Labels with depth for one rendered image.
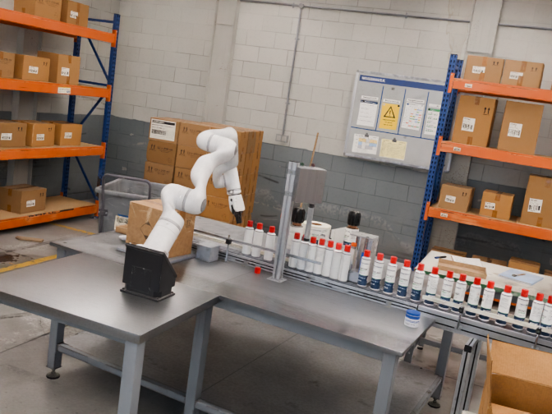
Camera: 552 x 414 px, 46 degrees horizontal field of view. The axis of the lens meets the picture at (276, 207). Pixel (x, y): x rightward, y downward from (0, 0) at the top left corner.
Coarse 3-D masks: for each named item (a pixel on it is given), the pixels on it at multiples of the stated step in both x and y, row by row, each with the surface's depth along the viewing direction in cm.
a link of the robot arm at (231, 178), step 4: (236, 168) 384; (224, 172) 383; (228, 172) 381; (232, 172) 382; (236, 172) 383; (224, 176) 382; (228, 176) 381; (232, 176) 382; (236, 176) 383; (224, 180) 381; (228, 180) 381; (232, 180) 381; (236, 180) 382; (224, 184) 382; (228, 184) 382; (232, 184) 381; (236, 184) 382; (228, 188) 382; (232, 188) 381; (236, 188) 382
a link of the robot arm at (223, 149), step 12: (216, 144) 339; (228, 144) 338; (204, 156) 333; (216, 156) 334; (228, 156) 338; (192, 168) 330; (204, 168) 329; (192, 180) 328; (204, 180) 326; (192, 192) 318; (204, 192) 320; (192, 204) 316; (204, 204) 319
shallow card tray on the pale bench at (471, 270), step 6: (438, 264) 454; (444, 264) 470; (450, 264) 472; (456, 264) 472; (462, 264) 470; (468, 264) 469; (444, 270) 452; (456, 270) 449; (462, 270) 448; (468, 270) 463; (474, 270) 465; (480, 270) 467; (474, 276) 446; (480, 276) 445; (486, 276) 444
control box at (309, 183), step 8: (304, 168) 345; (312, 168) 348; (320, 168) 354; (296, 176) 347; (304, 176) 346; (312, 176) 348; (320, 176) 351; (296, 184) 347; (304, 184) 347; (312, 184) 350; (320, 184) 352; (296, 192) 347; (304, 192) 348; (312, 192) 351; (320, 192) 353; (296, 200) 347; (304, 200) 350; (312, 200) 352; (320, 200) 354
